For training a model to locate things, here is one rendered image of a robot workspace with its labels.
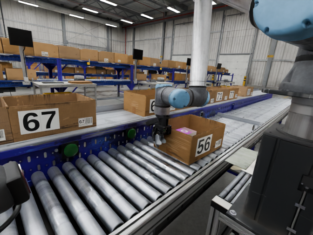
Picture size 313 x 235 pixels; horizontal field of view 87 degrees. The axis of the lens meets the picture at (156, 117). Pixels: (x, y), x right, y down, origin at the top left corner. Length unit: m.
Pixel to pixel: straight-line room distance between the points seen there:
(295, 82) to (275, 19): 0.21
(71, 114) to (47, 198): 0.42
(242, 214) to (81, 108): 0.89
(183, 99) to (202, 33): 0.33
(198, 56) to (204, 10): 0.21
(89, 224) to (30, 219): 0.19
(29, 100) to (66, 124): 0.32
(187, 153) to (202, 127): 0.42
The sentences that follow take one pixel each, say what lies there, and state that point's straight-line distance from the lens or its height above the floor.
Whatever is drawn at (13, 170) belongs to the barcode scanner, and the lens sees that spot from 0.32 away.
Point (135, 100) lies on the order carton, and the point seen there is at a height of 1.00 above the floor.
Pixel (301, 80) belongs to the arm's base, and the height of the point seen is 1.24.
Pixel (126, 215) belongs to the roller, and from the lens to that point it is 0.69.
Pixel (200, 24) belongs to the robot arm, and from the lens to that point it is 0.93.
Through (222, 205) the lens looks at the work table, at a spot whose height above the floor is 0.75.
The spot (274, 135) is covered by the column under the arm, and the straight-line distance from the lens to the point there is 0.61.
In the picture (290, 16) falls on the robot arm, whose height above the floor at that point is 1.35.
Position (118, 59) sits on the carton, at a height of 1.50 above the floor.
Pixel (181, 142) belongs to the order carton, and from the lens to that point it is 0.94.
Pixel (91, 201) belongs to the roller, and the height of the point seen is 0.74.
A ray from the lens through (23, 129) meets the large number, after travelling 0.97.
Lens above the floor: 1.24
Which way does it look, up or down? 16 degrees down
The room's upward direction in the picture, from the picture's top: 4 degrees clockwise
